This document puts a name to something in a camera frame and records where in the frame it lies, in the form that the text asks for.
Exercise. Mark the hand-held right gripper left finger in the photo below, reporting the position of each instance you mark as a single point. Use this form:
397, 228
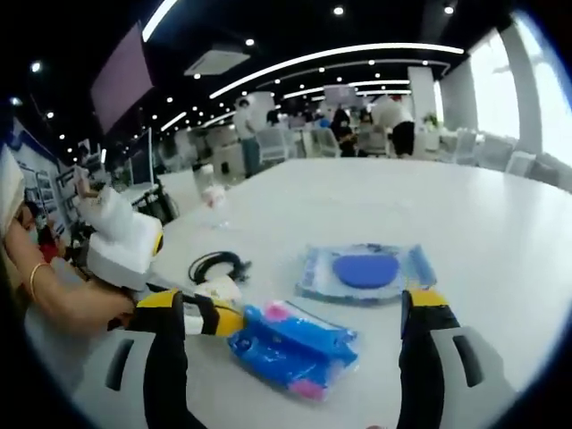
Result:
165, 357

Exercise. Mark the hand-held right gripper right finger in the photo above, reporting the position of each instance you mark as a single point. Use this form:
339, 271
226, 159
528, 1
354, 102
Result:
420, 357

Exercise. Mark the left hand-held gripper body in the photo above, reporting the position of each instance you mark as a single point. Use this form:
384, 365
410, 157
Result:
120, 250

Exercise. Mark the white paper cup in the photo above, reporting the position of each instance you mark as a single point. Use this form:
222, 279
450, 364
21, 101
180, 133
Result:
221, 290

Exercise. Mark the blue plastic packet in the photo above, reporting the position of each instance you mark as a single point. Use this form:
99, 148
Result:
290, 344

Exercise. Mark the clear packet with blue disc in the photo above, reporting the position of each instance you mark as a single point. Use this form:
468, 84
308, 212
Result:
364, 270

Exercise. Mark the clear plastic bottle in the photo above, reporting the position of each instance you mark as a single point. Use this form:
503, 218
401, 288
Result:
210, 196

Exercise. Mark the person's left hand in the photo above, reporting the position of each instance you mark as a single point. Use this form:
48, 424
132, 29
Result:
121, 310

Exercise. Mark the desk monitor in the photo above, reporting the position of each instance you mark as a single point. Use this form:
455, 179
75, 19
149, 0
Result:
142, 156

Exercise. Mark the person's beige sleeve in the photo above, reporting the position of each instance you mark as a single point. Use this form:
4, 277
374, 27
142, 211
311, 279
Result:
9, 192

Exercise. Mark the white table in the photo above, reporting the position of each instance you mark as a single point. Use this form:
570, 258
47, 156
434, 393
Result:
402, 201

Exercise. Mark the large purple hanging screen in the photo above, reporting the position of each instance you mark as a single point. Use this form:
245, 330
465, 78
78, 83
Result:
123, 76

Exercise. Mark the white mesh chair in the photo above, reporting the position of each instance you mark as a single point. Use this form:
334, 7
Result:
273, 145

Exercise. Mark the ceiling air vent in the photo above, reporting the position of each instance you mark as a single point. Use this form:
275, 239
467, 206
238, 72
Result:
216, 60

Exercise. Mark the straight ceiling light strip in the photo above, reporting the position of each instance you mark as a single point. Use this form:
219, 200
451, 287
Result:
158, 20

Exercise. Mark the green potted plant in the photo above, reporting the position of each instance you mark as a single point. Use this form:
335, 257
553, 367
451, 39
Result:
431, 120

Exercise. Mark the small hanging display screen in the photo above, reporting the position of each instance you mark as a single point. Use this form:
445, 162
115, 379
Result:
339, 95

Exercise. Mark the long curved ceiling light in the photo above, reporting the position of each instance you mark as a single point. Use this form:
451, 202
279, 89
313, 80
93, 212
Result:
335, 56

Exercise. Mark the white desk with black frame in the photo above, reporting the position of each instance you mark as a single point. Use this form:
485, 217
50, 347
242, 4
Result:
154, 196

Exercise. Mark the wall poster boards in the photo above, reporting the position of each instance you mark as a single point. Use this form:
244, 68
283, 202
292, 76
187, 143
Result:
40, 179

